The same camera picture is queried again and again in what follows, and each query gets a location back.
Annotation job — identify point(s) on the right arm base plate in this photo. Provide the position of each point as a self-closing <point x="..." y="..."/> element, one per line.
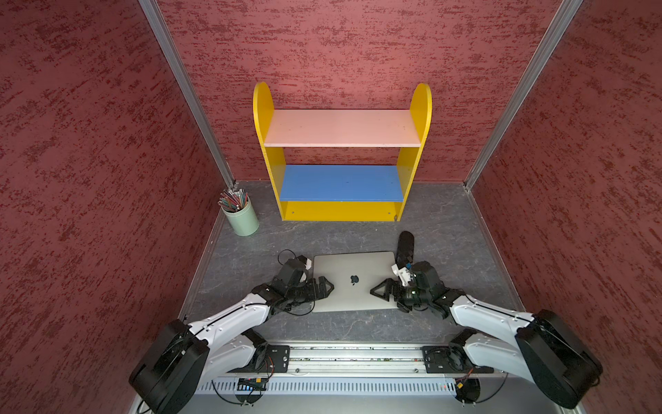
<point x="437" y="359"/>

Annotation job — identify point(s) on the yellow pink blue shelf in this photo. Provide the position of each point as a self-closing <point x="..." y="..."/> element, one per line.
<point x="342" y="193"/>

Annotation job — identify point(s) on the silver laptop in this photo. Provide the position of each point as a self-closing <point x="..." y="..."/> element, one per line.
<point x="353" y="277"/>

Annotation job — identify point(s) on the left aluminium corner post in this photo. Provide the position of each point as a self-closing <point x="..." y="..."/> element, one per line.
<point x="158" y="25"/>

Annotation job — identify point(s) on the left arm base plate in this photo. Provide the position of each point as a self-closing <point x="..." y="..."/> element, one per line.
<point x="269" y="359"/>

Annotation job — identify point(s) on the right aluminium corner post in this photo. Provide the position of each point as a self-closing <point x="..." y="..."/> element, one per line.
<point x="544" y="51"/>

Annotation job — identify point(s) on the green pencil cup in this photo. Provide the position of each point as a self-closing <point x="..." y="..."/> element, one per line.
<point x="244" y="222"/>

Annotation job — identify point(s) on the coloured pencils bundle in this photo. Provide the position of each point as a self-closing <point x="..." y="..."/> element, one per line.
<point x="233" y="201"/>

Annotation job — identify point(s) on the aluminium mounting rail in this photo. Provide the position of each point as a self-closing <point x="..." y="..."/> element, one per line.
<point x="320" y="359"/>

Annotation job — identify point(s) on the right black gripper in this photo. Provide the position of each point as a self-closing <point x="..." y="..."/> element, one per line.
<point x="388" y="285"/>

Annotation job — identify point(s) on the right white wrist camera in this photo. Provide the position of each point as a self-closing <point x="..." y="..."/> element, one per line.
<point x="404" y="274"/>

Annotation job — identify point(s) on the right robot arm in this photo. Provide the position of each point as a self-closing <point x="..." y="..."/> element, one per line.
<point x="538" y="347"/>

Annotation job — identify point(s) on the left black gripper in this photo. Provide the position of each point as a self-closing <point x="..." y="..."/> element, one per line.
<point x="323" y="294"/>

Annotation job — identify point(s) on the black glasses case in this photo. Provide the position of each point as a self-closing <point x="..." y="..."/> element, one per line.
<point x="406" y="249"/>

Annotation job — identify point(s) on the aluminium corner post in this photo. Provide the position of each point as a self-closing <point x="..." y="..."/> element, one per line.
<point x="544" y="51"/>
<point x="158" y="25"/>

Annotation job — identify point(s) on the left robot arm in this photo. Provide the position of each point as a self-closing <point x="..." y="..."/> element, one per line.
<point x="185" y="356"/>

